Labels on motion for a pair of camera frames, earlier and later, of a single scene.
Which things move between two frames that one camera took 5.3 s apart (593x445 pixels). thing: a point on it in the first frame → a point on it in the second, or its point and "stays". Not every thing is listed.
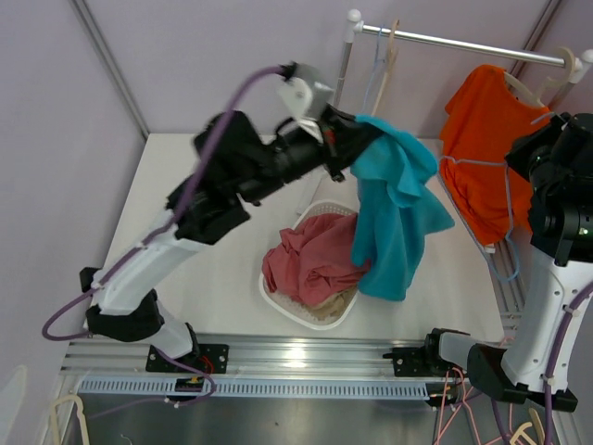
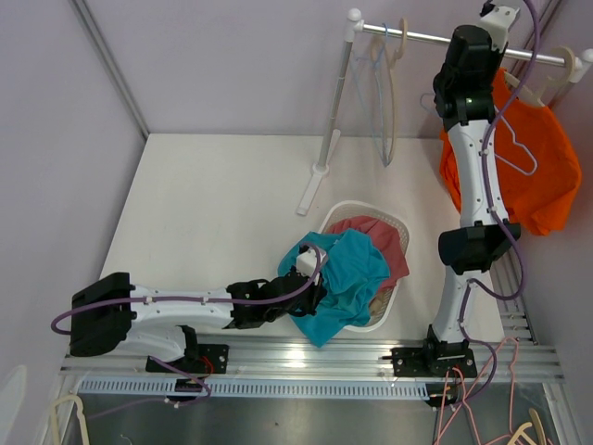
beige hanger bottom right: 538,427 stays
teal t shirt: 397,204 → 354,270
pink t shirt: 314,261 → 385,237
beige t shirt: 335,306 → 379,303
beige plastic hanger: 393,58 → 379,42
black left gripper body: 334,152 → 307,304
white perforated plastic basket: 305,313 → 343,209
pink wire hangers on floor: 466,406 stays
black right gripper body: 531,158 → 490,67
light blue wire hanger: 514,276 → 513,141
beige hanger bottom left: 80,413 stays
